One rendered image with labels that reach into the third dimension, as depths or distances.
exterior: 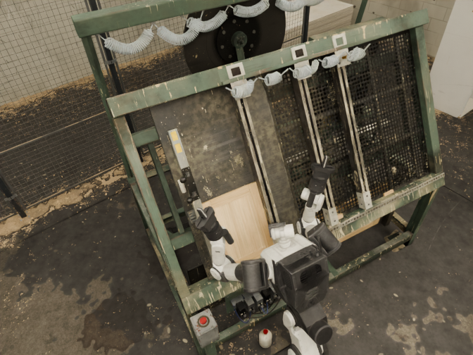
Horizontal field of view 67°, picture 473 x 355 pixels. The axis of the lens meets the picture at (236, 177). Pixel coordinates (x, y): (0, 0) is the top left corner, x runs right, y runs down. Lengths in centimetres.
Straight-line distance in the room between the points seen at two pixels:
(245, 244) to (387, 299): 154
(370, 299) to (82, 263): 263
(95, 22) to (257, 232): 153
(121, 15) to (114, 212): 236
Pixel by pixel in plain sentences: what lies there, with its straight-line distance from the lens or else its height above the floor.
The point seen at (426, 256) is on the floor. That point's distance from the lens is 378.
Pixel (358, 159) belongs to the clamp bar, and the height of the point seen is 122.
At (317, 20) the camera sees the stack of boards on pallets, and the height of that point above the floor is 53.
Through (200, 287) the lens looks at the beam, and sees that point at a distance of 227.
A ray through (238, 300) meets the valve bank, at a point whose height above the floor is 74.
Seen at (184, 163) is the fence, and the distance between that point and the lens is 202.
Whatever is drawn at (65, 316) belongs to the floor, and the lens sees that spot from 353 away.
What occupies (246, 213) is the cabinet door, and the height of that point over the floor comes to 116.
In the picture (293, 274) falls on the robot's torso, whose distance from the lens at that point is 169.
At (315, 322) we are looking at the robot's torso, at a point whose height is 107.
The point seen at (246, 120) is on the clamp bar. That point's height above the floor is 164.
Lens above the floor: 285
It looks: 43 degrees down
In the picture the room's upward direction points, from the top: 4 degrees counter-clockwise
